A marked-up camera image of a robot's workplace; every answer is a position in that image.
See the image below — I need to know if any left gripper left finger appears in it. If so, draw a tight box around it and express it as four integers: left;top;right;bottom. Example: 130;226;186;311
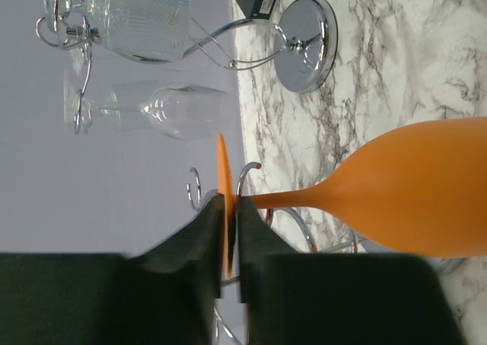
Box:
1;196;224;344

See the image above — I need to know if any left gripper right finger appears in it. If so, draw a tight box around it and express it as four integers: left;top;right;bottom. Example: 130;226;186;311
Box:
237;198;466;344

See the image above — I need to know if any orange plastic goblet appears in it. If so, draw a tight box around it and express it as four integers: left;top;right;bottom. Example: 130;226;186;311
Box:
215;116;487;280

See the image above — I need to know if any small chrome glass rack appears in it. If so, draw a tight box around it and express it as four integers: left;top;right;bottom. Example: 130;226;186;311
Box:
186;161;457;345

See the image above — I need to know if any clear wine glass front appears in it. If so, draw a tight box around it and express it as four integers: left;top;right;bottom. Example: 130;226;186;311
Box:
63;71;234;140

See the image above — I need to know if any tall chrome glass rack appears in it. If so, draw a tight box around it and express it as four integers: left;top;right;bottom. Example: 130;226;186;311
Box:
36;0;339;135

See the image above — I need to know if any clear wine glass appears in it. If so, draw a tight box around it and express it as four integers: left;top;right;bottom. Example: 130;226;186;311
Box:
44;0;191;62
63;71;234;140

